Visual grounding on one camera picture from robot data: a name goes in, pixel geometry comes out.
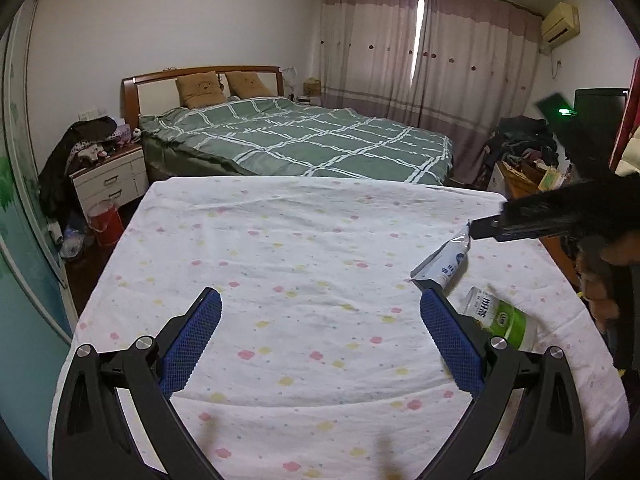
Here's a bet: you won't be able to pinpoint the green white milk pack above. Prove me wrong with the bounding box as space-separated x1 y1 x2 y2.
457 285 541 354

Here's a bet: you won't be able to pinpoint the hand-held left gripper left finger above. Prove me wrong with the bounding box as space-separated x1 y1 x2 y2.
50 287 224 480

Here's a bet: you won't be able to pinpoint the bed with green quilt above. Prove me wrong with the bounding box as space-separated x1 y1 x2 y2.
138 96 455 185

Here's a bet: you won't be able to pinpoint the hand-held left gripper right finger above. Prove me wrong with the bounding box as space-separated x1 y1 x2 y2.
420 287 585 480

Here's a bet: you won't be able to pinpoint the wooden desk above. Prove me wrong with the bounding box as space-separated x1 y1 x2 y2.
492 160 585 292

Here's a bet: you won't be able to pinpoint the pile of dark clothes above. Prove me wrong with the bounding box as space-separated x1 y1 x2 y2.
482 116 559 181

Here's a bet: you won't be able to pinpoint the green-print wardrobe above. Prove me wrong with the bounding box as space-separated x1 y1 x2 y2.
0 10 77 347

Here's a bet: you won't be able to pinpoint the person's right hand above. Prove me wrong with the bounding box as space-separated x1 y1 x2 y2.
574 231 640 327

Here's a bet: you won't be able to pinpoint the white blue-print pouch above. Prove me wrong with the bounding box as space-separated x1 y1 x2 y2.
410 222 474 292

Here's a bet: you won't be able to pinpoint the black television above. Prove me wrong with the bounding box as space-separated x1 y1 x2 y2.
572 87 631 162

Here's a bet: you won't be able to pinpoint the white nightstand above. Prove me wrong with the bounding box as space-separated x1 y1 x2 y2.
68 141 150 221

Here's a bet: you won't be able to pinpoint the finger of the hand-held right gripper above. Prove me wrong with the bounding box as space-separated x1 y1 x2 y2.
468 213 506 241

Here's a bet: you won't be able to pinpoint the red bucket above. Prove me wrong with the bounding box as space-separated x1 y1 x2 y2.
86 199 125 249

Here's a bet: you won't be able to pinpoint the pink beige curtain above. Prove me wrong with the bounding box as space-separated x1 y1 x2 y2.
316 0 544 182

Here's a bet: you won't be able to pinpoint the dark clothes on nightstand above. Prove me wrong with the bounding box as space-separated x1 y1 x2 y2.
39 116 119 227

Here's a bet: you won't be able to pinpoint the wooden bed headboard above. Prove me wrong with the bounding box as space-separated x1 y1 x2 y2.
121 65 284 129

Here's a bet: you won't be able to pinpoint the brown pillow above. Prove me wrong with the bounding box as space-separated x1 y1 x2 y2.
224 71 277 100
175 71 229 109

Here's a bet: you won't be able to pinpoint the small green-print box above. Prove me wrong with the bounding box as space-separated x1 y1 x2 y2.
538 166 566 192

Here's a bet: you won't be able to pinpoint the cream air conditioner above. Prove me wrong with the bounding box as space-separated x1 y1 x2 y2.
538 1 581 46

